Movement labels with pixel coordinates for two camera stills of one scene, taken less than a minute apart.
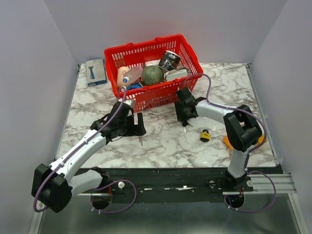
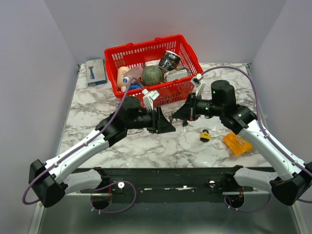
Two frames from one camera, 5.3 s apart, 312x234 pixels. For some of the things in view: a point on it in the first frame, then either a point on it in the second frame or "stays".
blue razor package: x=95 y=72 stays
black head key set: x=185 y=123 stays
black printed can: x=169 y=61 stays
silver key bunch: x=141 y=139 → x=170 y=117
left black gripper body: x=128 y=128 → x=156 y=128
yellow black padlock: x=205 y=136 stays
